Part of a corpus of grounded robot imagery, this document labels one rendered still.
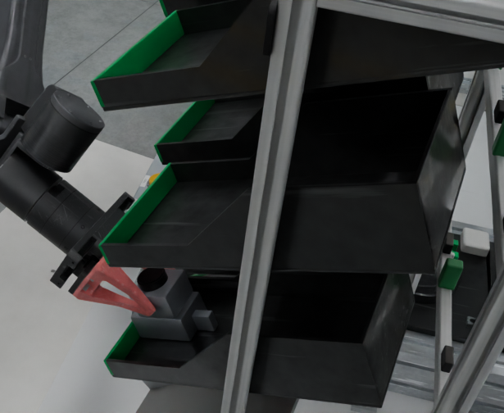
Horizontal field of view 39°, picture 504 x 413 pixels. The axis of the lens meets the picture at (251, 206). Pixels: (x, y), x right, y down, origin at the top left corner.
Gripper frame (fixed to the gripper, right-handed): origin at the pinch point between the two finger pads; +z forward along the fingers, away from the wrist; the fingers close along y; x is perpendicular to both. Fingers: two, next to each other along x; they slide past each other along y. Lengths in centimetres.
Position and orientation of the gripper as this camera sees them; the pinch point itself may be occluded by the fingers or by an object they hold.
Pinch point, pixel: (158, 291)
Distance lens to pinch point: 73.9
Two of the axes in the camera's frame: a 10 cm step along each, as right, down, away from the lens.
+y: 4.1, -5.8, 7.0
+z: 7.7, 6.3, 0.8
